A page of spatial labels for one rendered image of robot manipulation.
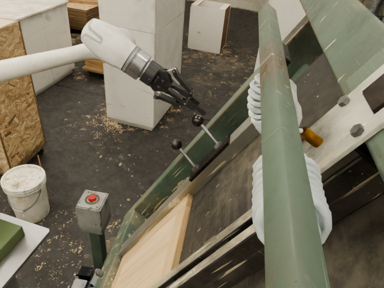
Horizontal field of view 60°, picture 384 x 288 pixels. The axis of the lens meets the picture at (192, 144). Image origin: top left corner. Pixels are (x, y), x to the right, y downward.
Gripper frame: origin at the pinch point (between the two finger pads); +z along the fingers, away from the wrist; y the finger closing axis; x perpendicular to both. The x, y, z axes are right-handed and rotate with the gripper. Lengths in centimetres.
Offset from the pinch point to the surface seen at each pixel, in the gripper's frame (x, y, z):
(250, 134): 15.5, -10.7, 13.6
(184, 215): 25.2, 20.2, 13.8
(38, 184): -64, 159, -38
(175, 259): 41.1, 20.3, 14.1
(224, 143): 14.4, -2.8, 10.5
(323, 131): 54, -37, 5
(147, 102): -202, 138, -1
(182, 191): 15.4, 21.2, 11.7
